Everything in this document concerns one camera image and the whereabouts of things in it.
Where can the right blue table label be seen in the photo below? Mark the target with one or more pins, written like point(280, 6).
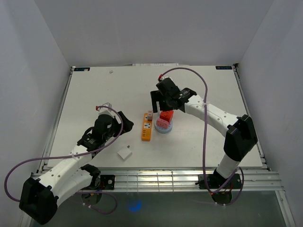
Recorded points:
point(223, 67)

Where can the orange power strip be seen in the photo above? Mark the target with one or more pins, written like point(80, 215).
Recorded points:
point(146, 129)

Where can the aluminium front rail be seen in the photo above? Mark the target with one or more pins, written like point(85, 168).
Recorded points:
point(184, 180)

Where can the left blue table label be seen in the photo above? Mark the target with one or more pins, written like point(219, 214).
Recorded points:
point(81, 69)

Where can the pink plug adapter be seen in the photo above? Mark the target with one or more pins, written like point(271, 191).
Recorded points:
point(162, 123)

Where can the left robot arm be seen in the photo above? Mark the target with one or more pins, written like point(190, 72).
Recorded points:
point(41, 197)

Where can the red cube socket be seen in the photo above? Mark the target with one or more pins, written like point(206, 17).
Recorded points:
point(167, 115)

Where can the brown pink charger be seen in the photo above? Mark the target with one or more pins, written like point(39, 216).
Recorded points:
point(150, 115)

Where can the white charger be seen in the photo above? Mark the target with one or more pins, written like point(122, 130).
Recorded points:
point(125, 153)

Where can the blue round power socket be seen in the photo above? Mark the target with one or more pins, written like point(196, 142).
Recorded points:
point(164, 130)

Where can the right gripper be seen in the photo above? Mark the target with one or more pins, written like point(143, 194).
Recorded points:
point(156, 96)

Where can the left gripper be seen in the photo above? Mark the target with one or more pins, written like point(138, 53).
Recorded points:
point(127, 124)

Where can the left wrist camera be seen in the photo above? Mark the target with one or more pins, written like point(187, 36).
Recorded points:
point(104, 108)

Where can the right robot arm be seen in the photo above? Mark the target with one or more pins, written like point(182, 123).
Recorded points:
point(239, 132)

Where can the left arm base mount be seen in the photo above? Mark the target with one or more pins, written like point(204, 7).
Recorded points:
point(102, 182)

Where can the blue table label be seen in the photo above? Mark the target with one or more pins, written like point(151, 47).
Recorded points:
point(223, 67)
point(81, 69)

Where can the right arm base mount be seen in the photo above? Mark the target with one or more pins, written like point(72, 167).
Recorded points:
point(214, 182)

